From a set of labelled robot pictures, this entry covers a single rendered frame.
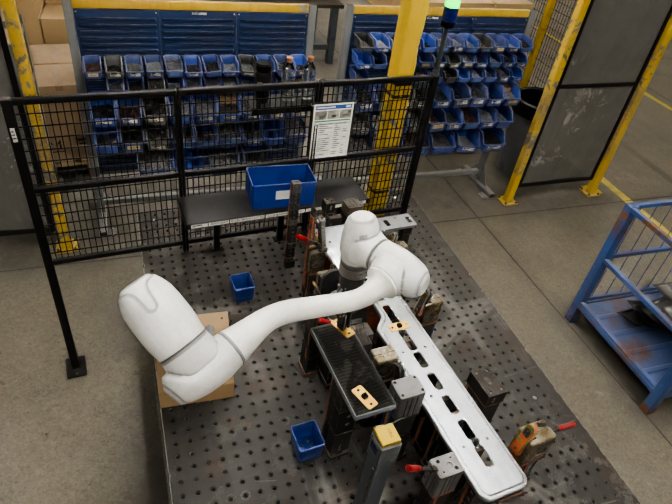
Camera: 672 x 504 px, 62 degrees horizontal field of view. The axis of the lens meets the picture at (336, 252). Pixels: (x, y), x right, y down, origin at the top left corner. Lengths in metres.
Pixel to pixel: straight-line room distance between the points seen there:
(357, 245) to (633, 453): 2.43
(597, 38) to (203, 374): 3.98
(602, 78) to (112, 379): 4.06
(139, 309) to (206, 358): 0.19
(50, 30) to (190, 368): 4.79
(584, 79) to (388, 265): 3.59
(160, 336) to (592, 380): 2.96
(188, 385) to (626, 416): 2.87
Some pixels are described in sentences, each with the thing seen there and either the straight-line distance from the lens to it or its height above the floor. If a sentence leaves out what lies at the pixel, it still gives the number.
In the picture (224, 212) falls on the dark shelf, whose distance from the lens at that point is 2.62.
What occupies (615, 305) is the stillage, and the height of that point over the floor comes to 0.16.
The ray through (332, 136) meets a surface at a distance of 2.80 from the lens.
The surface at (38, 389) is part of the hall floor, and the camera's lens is 3.37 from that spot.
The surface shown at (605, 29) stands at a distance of 4.77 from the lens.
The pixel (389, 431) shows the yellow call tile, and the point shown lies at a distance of 1.72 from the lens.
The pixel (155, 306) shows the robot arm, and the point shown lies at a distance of 1.36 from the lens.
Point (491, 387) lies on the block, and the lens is 2.10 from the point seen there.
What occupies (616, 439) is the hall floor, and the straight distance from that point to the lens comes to 3.63.
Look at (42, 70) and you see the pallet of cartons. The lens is 4.81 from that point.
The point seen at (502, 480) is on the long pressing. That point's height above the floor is 1.00.
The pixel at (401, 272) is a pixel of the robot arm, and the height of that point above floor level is 1.62.
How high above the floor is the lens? 2.57
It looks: 39 degrees down
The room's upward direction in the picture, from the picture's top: 9 degrees clockwise
